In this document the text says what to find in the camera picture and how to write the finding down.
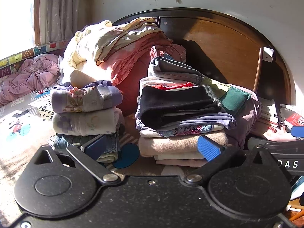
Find beige folded sweater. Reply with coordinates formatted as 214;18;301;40
138;132;228;157

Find white papers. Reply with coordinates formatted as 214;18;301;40
258;97;283;126

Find white tag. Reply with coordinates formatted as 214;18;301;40
262;47;275;62

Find dark floral print garment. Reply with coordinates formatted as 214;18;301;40
157;124;213;138

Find grey folded garment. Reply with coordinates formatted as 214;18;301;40
147;56;205;85

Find light pink folded garment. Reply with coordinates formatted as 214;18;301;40
155;159;208;168

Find pink pouch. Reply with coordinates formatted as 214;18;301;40
249;121;297;143

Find wooden headboard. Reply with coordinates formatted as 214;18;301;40
112;7;297;114

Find pink quilt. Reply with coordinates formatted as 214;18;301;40
0;53;61;107

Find pink checked garment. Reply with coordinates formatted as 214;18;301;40
150;44;187;63

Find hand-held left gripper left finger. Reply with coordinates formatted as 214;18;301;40
33;134;121;186

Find lilac cloth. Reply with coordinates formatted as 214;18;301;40
221;97;264;150

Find grey patterned curtain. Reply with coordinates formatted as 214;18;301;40
39;0;95;45

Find folded blue jeans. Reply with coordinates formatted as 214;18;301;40
53;133;119;155

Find salmon pink blanket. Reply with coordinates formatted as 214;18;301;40
96;32;187;86

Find white and red garment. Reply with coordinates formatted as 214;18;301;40
139;77;202;93

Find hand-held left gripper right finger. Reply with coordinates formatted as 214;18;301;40
184;135;270;187

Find black garment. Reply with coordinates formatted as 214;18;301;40
137;85;222;131

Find white crumpled cloth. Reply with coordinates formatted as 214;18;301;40
57;56;72;83

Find purple floral folded garment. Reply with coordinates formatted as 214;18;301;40
51;79;123;113

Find cartoon mouse printed blanket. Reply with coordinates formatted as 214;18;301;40
0;82;209;221

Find pale rolled cloth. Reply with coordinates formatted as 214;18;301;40
96;152;118;164

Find red book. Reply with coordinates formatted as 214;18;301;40
279;104;304;133

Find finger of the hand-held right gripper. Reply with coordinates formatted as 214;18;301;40
290;125;304;140

